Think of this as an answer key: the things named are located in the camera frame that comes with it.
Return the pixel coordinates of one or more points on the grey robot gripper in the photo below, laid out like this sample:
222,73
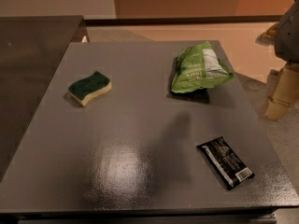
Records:
288,36

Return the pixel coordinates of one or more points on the black rxbar chocolate wrapper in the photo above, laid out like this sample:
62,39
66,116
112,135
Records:
232,170

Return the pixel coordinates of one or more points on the green and yellow sponge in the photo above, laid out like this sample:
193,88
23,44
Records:
89,88

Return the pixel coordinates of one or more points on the green chip bag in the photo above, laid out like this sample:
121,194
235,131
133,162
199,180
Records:
198,67

